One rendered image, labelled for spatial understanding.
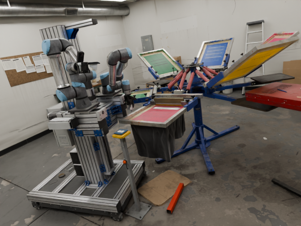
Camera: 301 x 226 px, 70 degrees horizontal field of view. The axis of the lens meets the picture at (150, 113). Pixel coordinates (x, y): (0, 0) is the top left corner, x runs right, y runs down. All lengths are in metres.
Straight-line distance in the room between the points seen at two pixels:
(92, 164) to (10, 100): 3.26
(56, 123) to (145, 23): 5.83
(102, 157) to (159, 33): 5.37
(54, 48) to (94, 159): 1.28
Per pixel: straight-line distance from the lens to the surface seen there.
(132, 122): 2.23
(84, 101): 2.13
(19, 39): 5.75
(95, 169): 2.71
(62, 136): 2.66
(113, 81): 2.36
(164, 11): 7.21
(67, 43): 2.08
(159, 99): 2.68
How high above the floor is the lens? 1.76
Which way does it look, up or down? 18 degrees down
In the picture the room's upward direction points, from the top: 10 degrees counter-clockwise
